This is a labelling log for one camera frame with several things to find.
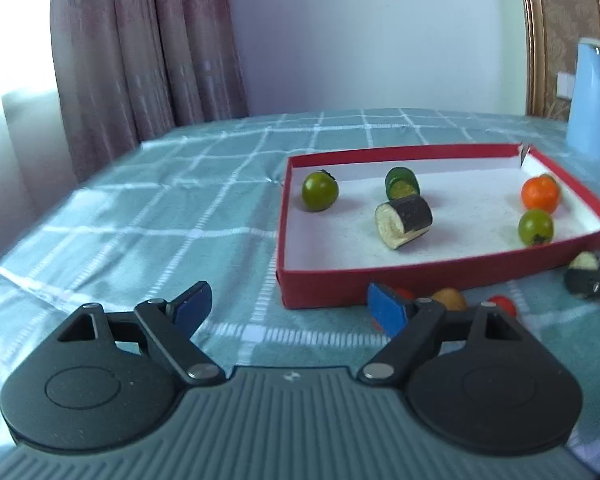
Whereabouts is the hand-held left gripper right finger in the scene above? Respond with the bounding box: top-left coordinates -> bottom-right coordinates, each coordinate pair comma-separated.
357,282 -> 522,388

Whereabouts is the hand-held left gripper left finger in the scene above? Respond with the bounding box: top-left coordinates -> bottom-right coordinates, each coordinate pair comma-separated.
57,281 -> 227,387

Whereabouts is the small eggplant piece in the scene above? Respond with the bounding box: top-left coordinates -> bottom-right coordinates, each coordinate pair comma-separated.
564,252 -> 600,298

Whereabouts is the green cherry tomato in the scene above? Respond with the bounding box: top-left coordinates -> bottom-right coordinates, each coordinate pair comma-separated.
518,209 -> 555,247
301,170 -> 339,212

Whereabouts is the large eggplant piece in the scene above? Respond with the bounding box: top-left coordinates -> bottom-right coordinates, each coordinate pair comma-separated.
374,195 -> 434,251

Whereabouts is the red cardboard box tray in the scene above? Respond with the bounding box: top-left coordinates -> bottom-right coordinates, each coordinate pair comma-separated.
275,143 -> 600,311

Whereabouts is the orange cherry tomato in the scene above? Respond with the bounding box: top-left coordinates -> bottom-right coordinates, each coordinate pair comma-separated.
521,174 -> 561,213

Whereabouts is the green cucumber piece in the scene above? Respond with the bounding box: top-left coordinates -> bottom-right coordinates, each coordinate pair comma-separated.
384,167 -> 422,202

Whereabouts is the yellow-brown cherry tomato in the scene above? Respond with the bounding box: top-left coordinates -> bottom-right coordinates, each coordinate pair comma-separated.
431,288 -> 467,312

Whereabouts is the checked teal tablecloth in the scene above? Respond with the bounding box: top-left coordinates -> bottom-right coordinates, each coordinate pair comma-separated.
0,107 -> 600,480

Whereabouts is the blue electric kettle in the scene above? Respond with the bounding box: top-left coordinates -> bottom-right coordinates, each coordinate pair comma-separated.
566,37 -> 600,167

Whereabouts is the white sheer curtain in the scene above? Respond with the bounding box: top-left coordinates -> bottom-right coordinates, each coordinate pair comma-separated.
0,0 -> 78,266

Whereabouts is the brown patterned curtain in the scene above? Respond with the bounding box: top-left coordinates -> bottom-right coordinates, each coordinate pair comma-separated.
49,0 -> 251,183

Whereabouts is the gold-framed wall panel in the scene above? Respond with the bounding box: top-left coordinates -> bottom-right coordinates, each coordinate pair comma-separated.
516,0 -> 600,122

